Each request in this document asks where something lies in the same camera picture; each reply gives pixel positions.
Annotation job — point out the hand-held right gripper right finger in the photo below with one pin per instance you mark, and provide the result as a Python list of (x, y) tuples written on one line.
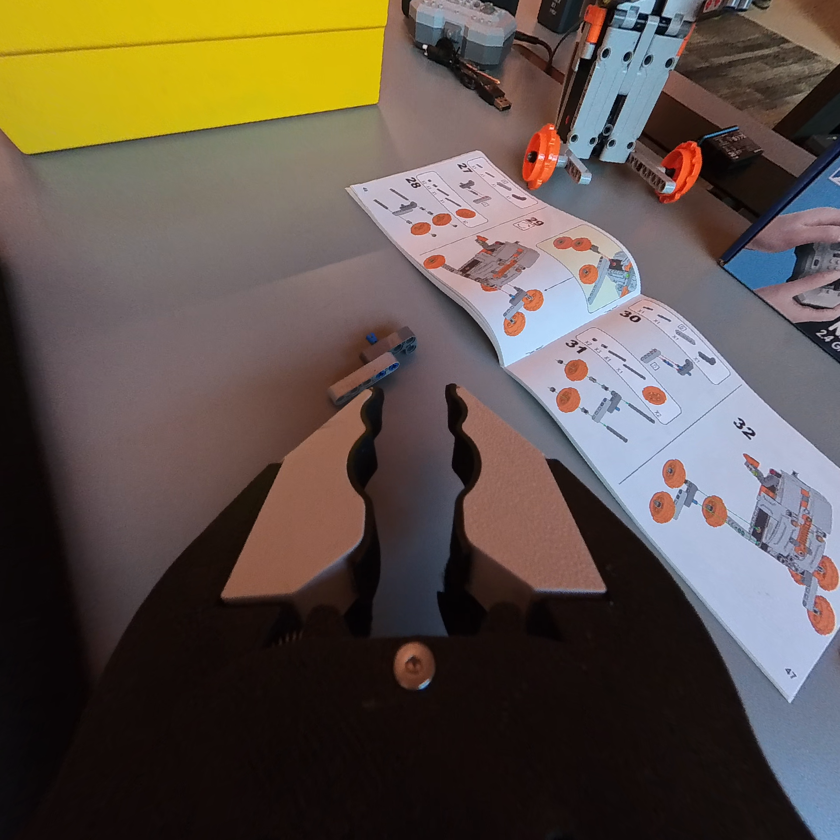
[(525, 525)]

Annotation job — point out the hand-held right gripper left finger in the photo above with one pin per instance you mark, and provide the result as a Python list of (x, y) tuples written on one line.
[(295, 525)]

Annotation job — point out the grey beam with blue pin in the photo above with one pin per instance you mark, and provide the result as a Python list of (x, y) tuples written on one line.
[(361, 378)]

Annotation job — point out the yellow plastic bin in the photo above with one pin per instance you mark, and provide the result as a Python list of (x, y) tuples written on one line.
[(184, 66)]

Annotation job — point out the grey desk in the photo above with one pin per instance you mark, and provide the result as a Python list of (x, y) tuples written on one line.
[(197, 289)]

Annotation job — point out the open white instruction booklet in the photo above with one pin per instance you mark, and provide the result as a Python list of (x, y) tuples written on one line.
[(604, 394)]

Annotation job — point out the blue toy robot box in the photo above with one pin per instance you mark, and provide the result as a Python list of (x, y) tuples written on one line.
[(794, 263)]

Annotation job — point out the small black module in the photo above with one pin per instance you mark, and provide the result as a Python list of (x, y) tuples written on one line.
[(731, 147)]

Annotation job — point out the grey orange robot model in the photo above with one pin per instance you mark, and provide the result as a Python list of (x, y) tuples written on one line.
[(617, 92)]

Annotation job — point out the grey battery box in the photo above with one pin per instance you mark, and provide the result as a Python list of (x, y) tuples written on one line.
[(460, 26)]

